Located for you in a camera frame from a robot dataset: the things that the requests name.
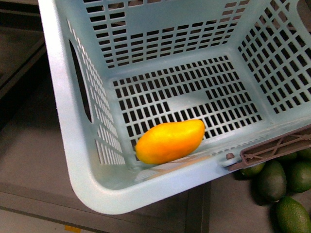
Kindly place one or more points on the yellow mango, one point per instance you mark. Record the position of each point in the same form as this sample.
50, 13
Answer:
170, 141

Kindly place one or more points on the light blue plastic basket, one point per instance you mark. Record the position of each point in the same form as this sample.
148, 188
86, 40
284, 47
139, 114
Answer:
120, 67

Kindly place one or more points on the brown basket handle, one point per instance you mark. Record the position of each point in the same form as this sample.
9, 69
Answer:
285, 144

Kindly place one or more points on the green avocado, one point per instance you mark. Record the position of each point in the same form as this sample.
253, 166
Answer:
302, 155
252, 171
271, 182
298, 176
292, 217

